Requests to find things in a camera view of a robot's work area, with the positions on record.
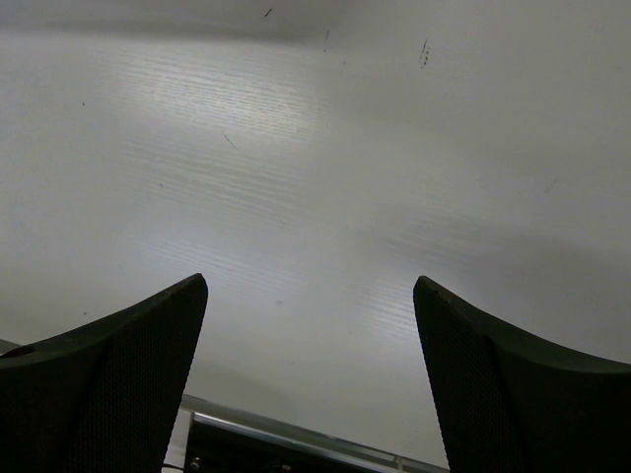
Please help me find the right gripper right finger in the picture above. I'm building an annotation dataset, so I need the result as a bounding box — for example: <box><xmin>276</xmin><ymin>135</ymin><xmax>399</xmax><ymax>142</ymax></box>
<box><xmin>413</xmin><ymin>276</ymin><xmax>630</xmax><ymax>472</ymax></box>

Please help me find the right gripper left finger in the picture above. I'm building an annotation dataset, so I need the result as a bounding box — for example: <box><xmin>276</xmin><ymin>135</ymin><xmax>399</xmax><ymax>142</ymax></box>
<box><xmin>1</xmin><ymin>274</ymin><xmax>208</xmax><ymax>472</ymax></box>

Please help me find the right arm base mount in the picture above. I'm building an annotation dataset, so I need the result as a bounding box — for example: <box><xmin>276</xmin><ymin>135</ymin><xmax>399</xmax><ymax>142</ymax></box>
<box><xmin>162</xmin><ymin>395</ymin><xmax>446</xmax><ymax>472</ymax></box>

